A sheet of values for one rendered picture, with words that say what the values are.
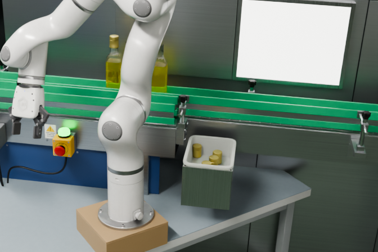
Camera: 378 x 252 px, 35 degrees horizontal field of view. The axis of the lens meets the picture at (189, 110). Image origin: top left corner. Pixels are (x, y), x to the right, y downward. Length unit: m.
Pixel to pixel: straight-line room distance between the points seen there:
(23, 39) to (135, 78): 0.35
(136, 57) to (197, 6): 0.59
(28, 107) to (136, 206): 0.47
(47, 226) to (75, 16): 0.78
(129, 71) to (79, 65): 0.73
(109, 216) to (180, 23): 0.78
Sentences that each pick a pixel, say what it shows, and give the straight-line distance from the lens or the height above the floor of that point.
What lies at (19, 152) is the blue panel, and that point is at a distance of 2.42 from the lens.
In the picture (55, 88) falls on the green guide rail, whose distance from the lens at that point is 2.33.
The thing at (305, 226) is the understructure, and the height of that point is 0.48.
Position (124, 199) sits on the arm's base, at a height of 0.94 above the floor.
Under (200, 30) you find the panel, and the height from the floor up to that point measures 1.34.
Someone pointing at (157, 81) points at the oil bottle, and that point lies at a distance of 2.25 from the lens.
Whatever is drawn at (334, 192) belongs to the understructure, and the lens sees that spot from 2.65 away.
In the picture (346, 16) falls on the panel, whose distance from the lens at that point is 2.31.
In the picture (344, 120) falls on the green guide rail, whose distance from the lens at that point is 2.28.
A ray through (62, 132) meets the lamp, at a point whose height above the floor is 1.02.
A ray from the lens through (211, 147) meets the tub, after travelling 2.23.
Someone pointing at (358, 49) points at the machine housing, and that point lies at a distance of 2.39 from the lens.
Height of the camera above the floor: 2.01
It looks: 24 degrees down
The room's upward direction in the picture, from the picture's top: 3 degrees clockwise
